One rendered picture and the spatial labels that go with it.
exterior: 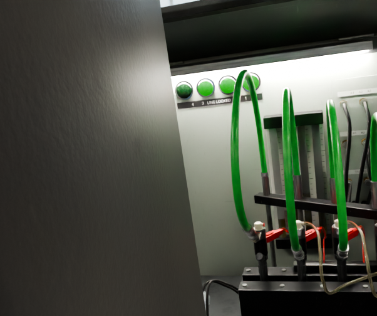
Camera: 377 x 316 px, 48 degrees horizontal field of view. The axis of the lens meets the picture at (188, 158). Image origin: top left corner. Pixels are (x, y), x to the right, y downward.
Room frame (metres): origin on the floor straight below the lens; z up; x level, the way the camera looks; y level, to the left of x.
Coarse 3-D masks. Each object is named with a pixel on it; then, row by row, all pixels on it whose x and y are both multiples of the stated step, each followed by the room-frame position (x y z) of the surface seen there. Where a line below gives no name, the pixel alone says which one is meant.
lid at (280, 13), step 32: (160, 0) 0.99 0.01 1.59; (192, 0) 0.99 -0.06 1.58; (224, 0) 0.98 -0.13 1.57; (256, 0) 0.97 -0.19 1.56; (288, 0) 0.95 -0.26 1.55; (320, 0) 0.95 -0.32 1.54; (352, 0) 0.94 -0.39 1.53; (192, 32) 1.07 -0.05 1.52; (224, 32) 1.06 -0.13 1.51; (256, 32) 1.06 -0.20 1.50; (288, 32) 1.06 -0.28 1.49; (320, 32) 1.05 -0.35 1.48; (352, 32) 1.05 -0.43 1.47
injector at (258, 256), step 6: (264, 228) 0.83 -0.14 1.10; (264, 234) 0.83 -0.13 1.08; (264, 240) 0.83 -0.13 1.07; (258, 246) 0.83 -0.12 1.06; (264, 246) 0.83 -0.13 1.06; (258, 252) 0.83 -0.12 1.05; (264, 252) 0.83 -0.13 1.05; (258, 258) 0.81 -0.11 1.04; (264, 258) 0.82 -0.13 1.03; (258, 264) 0.84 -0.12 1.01; (264, 264) 0.83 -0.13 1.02; (264, 270) 0.83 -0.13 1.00; (264, 276) 0.83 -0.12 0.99
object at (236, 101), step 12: (240, 72) 0.84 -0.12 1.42; (240, 84) 0.79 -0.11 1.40; (252, 84) 0.95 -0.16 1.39; (240, 96) 0.77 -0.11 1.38; (252, 96) 0.98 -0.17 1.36; (264, 156) 1.02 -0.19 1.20; (264, 168) 1.02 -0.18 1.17; (240, 192) 0.67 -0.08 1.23; (240, 204) 0.67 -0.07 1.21; (240, 216) 0.68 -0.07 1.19
